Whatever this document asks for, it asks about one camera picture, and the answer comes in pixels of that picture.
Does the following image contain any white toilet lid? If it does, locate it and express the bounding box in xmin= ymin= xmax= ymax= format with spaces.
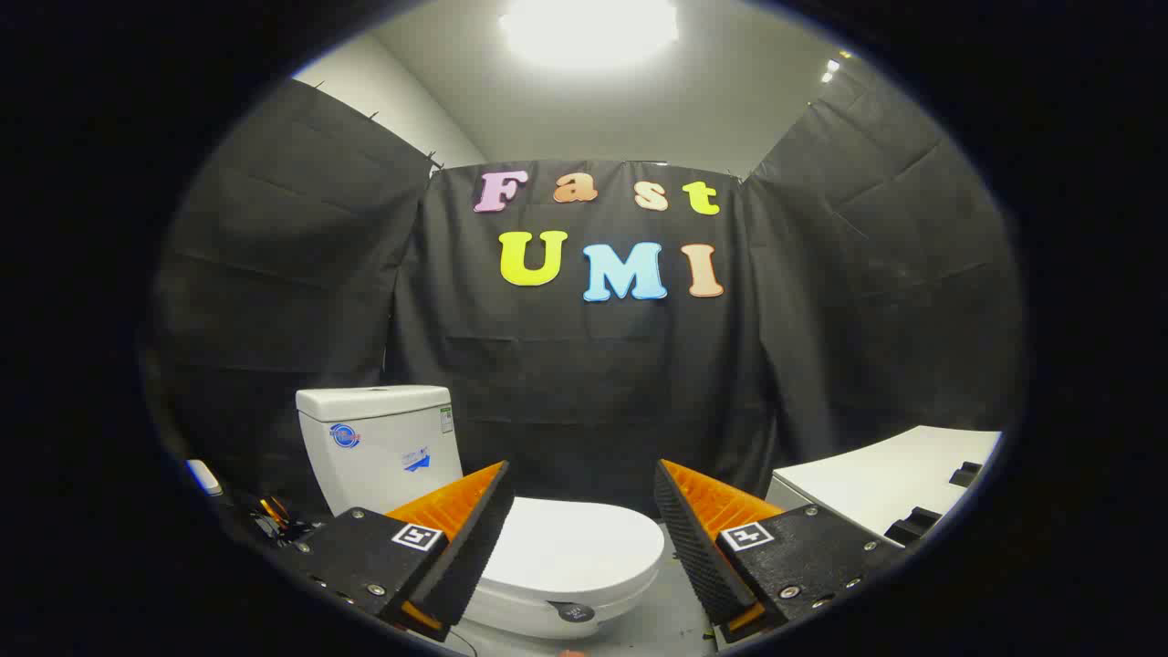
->
xmin=476 ymin=497 xmax=665 ymax=603

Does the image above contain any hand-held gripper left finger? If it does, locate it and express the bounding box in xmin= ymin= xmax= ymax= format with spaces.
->
xmin=292 ymin=461 xmax=514 ymax=642

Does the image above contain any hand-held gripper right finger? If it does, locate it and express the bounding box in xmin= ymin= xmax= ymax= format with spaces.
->
xmin=654 ymin=459 xmax=904 ymax=644

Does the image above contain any black backdrop cloth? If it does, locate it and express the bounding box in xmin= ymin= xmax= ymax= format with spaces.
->
xmin=141 ymin=78 xmax=1027 ymax=521

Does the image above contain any white ceramic toilet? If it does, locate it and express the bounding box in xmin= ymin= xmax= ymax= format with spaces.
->
xmin=296 ymin=385 xmax=665 ymax=640

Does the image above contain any white drawer cabinet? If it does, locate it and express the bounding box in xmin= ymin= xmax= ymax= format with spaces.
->
xmin=765 ymin=425 xmax=1003 ymax=548

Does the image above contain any bundle of black cables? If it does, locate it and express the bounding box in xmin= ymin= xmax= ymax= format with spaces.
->
xmin=245 ymin=493 xmax=318 ymax=550

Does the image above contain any ceiling light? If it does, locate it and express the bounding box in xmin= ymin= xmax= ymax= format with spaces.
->
xmin=497 ymin=0 xmax=681 ymax=69

